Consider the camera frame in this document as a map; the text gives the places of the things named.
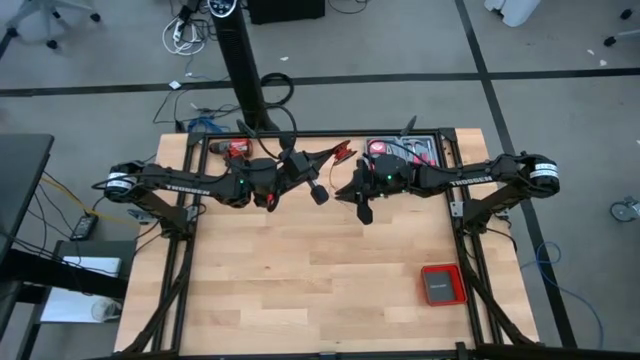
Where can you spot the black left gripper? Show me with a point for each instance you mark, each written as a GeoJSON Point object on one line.
{"type": "Point", "coordinates": [300, 170]}

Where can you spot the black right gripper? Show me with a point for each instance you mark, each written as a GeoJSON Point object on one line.
{"type": "Point", "coordinates": [370, 182]}

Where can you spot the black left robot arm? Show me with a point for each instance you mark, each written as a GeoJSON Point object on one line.
{"type": "Point", "coordinates": [185, 187]}

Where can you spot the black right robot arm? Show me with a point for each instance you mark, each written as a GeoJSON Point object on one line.
{"type": "Point", "coordinates": [470, 179]}

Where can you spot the red tape measure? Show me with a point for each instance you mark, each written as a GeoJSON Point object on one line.
{"type": "Point", "coordinates": [376, 147]}

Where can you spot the red tag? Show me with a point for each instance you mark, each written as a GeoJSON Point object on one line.
{"type": "Point", "coordinates": [270, 200]}

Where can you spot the steel claw hammer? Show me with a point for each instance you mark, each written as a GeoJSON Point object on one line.
{"type": "Point", "coordinates": [415, 145]}

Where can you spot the red tray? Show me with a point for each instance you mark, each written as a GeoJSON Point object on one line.
{"type": "Point", "coordinates": [425, 300]}

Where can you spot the grey flat box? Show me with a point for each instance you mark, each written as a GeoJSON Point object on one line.
{"type": "Point", "coordinates": [442, 287]}

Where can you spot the black tower fan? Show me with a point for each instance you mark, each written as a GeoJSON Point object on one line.
{"type": "Point", "coordinates": [240, 60]}

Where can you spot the black cabinet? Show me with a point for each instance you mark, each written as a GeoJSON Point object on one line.
{"type": "Point", "coordinates": [285, 10]}

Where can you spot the white power strip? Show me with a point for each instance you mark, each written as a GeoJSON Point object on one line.
{"type": "Point", "coordinates": [176, 34]}

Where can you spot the black power adapter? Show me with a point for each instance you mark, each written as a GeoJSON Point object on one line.
{"type": "Point", "coordinates": [84, 227]}

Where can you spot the white box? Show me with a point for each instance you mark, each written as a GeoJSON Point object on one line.
{"type": "Point", "coordinates": [92, 266]}

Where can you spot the clear plastic cup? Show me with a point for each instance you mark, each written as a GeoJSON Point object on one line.
{"type": "Point", "coordinates": [106, 310]}

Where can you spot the grey caster wheel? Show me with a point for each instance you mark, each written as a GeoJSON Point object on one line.
{"type": "Point", "coordinates": [622, 211]}

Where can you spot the office chair casters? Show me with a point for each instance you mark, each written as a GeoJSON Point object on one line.
{"type": "Point", "coordinates": [609, 41]}

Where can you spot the black desk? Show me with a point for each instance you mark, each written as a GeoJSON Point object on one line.
{"type": "Point", "coordinates": [20, 175]}

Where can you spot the grey office chair base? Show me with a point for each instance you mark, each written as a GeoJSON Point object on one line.
{"type": "Point", "coordinates": [47, 10]}

